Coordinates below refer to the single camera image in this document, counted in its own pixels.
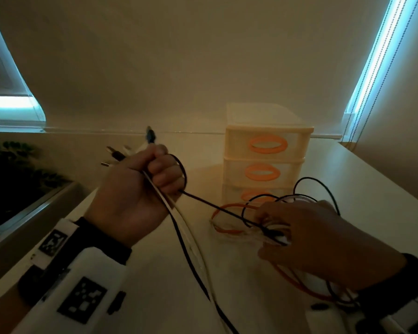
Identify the person's left hand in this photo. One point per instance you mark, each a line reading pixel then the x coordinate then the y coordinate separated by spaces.
pixel 125 205

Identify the person's left forearm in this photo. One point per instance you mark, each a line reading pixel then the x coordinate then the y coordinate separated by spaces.
pixel 0 316

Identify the person's right hand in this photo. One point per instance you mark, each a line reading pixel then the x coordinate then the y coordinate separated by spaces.
pixel 327 246

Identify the bright narrow window strip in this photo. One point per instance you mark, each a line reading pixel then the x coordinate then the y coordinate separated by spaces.
pixel 376 66

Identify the bright window corner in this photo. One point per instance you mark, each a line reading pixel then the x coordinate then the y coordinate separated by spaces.
pixel 7 104

